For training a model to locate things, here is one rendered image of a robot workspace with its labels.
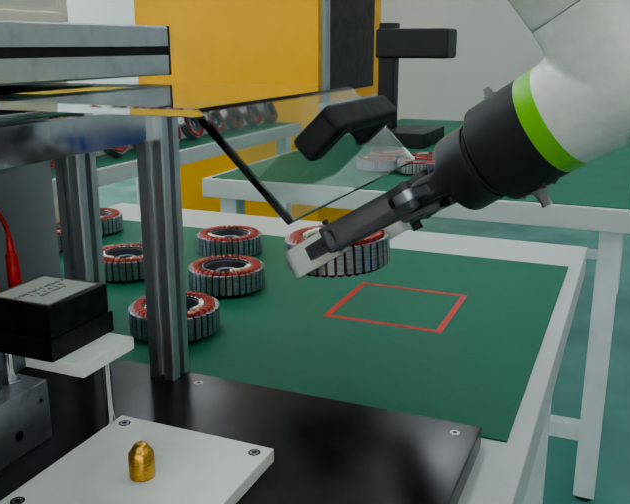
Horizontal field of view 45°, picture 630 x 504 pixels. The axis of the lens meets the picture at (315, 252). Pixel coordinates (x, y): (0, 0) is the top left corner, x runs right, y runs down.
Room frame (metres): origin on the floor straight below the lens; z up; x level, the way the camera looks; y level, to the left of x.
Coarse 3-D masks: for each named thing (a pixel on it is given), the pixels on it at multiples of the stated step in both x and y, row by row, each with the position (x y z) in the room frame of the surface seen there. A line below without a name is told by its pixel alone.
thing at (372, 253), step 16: (288, 240) 0.78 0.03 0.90; (304, 240) 0.76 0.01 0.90; (368, 240) 0.75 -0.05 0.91; (384, 240) 0.76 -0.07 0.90; (352, 256) 0.73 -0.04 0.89; (368, 256) 0.74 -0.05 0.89; (384, 256) 0.76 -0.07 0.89; (320, 272) 0.74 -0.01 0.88; (336, 272) 0.74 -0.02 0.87; (352, 272) 0.73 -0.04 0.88; (368, 272) 0.75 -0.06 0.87
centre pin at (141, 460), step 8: (136, 448) 0.51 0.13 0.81; (144, 448) 0.51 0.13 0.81; (128, 456) 0.51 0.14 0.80; (136, 456) 0.50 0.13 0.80; (144, 456) 0.50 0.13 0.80; (152, 456) 0.51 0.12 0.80; (136, 464) 0.50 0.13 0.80; (144, 464) 0.50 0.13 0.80; (152, 464) 0.51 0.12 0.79; (136, 472) 0.50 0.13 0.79; (144, 472) 0.50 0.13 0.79; (152, 472) 0.51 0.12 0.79; (136, 480) 0.50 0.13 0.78; (144, 480) 0.50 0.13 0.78
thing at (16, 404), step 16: (0, 384) 0.58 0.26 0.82; (16, 384) 0.58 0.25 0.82; (32, 384) 0.58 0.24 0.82; (0, 400) 0.55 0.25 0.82; (16, 400) 0.56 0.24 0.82; (32, 400) 0.58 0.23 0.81; (48, 400) 0.59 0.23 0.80; (0, 416) 0.54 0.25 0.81; (16, 416) 0.56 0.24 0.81; (32, 416) 0.57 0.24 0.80; (48, 416) 0.59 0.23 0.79; (0, 432) 0.54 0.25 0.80; (16, 432) 0.56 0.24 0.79; (32, 432) 0.57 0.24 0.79; (48, 432) 0.59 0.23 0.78; (0, 448) 0.54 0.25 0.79; (16, 448) 0.56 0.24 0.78; (32, 448) 0.57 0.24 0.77; (0, 464) 0.54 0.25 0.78
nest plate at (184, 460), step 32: (96, 448) 0.55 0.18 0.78; (128, 448) 0.55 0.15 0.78; (160, 448) 0.55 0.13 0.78; (192, 448) 0.55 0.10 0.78; (224, 448) 0.55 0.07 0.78; (256, 448) 0.55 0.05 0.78; (32, 480) 0.51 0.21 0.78; (64, 480) 0.51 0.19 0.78; (96, 480) 0.51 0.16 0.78; (128, 480) 0.51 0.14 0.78; (160, 480) 0.51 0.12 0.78; (192, 480) 0.51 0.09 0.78; (224, 480) 0.51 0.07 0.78; (256, 480) 0.52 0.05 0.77
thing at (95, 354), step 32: (32, 288) 0.54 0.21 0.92; (64, 288) 0.54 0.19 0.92; (96, 288) 0.55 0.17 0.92; (0, 320) 0.52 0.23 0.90; (32, 320) 0.51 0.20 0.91; (64, 320) 0.51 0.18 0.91; (96, 320) 0.54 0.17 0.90; (32, 352) 0.50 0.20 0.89; (64, 352) 0.51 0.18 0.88; (96, 352) 0.52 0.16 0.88
